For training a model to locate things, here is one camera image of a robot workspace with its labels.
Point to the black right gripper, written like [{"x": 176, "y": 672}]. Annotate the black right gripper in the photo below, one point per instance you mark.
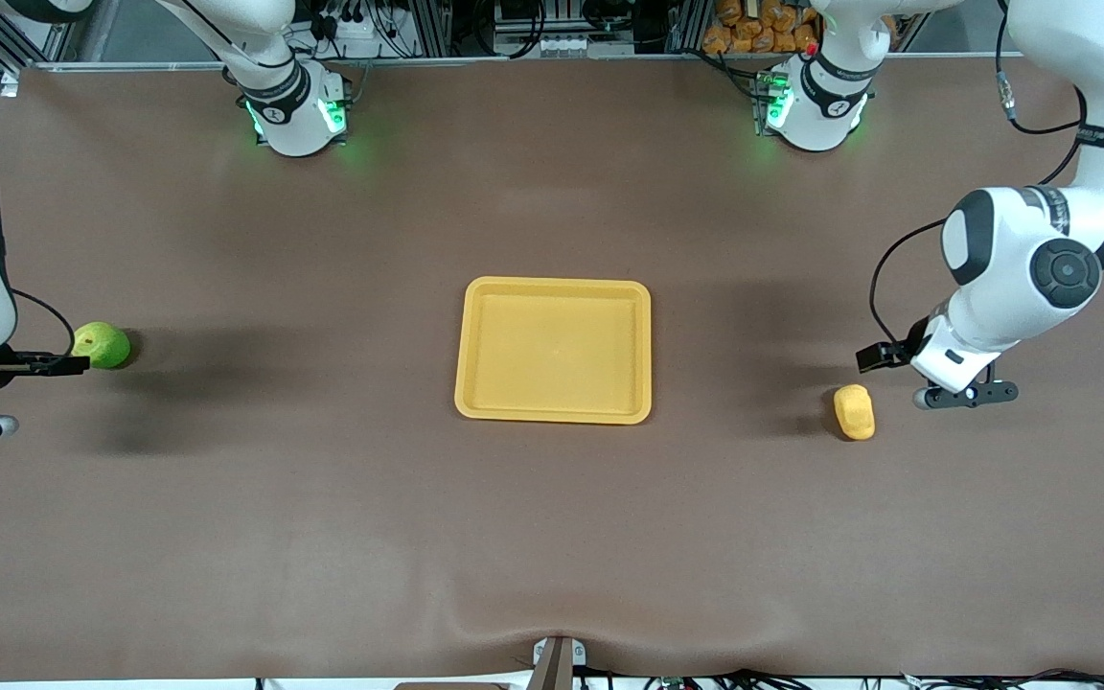
[{"x": 8, "y": 365}]

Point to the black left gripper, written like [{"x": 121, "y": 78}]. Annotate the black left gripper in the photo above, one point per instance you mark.
[{"x": 897, "y": 351}]

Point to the green apple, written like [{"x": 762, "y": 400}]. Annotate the green apple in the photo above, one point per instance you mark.
[{"x": 109, "y": 347}]

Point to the yellow potato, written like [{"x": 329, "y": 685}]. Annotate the yellow potato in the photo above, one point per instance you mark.
[{"x": 855, "y": 412}]

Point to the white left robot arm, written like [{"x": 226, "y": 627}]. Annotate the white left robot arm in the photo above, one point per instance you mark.
[{"x": 1012, "y": 278}]

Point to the yellow plastic tray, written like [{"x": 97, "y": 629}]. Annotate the yellow plastic tray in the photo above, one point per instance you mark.
[{"x": 552, "y": 350}]

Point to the pile of orange snacks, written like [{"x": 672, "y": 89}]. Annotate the pile of orange snacks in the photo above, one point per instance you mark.
[{"x": 753, "y": 34}]

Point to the brown table mat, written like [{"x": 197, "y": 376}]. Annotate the brown table mat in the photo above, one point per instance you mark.
[{"x": 552, "y": 537}]

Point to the white power strip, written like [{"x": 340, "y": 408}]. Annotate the white power strip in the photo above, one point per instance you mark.
[{"x": 370, "y": 34}]

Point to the aluminium frame post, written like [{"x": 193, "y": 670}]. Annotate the aluminium frame post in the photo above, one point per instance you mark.
[{"x": 34, "y": 43}]

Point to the grey metal camera mount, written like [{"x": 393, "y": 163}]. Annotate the grey metal camera mount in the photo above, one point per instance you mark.
[{"x": 557, "y": 666}]

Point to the aluminium table edge rail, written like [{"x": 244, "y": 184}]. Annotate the aluminium table edge rail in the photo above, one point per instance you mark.
[{"x": 514, "y": 61}]

